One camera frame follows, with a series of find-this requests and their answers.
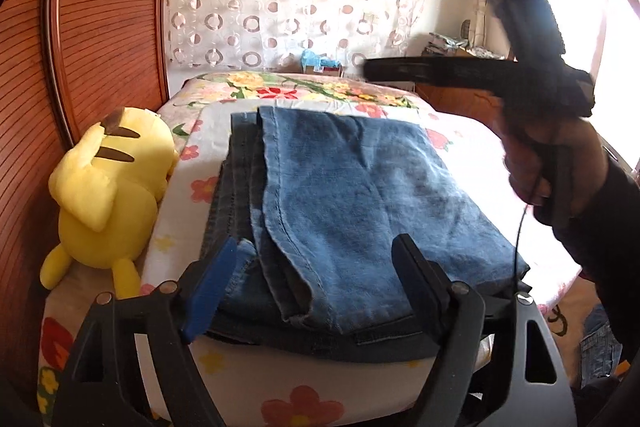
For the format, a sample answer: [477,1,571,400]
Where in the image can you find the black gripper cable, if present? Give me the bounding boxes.
[512,141,557,298]

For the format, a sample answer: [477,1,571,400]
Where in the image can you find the person right hand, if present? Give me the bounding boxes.
[494,114,608,217]

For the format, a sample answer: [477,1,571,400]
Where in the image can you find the yellow Pikachu plush toy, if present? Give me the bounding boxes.
[40,107,179,299]

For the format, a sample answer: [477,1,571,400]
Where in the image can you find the dark sleeve right forearm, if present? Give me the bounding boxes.
[553,160,640,361]

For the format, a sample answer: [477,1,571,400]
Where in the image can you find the floral bed sheet mattress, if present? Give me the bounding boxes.
[37,69,584,427]

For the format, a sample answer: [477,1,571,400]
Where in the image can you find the wooden sideboard cabinet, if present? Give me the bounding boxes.
[416,83,501,133]

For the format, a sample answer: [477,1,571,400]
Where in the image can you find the blue item on box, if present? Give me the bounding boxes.
[300,49,342,72]

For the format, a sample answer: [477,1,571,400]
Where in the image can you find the wooden louvered wardrobe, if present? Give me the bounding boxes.
[1,0,168,391]

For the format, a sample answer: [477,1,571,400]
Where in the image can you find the blue denim jeans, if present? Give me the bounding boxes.
[203,106,527,363]

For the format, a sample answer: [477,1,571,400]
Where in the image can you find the window with wooden frame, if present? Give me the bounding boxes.
[549,0,639,174]

